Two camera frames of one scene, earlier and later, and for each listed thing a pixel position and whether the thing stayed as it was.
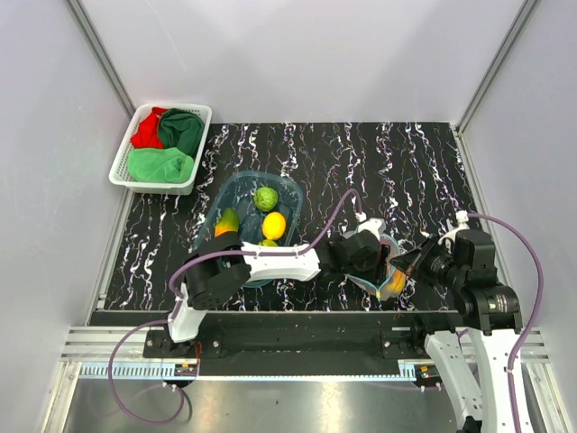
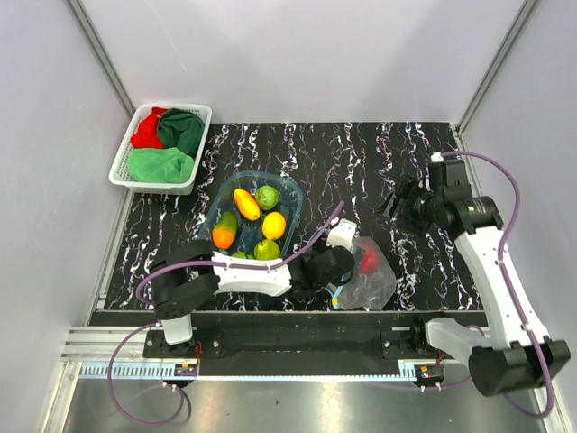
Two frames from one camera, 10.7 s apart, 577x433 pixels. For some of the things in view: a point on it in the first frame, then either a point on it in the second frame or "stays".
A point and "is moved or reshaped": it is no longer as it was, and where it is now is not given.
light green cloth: [164, 165] stays
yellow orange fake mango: [397, 281] → [247, 204]
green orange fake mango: [228, 222] stays
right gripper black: [415, 262] → [406, 187]
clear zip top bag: [394, 281] is moved or reshaped
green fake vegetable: [265, 198] stays
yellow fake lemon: [273, 225] stays
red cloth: [147, 135] stays
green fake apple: [268, 243] is moved or reshaped
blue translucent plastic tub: [237, 193] stays
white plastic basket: [119, 172] stays
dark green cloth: [180, 129] stays
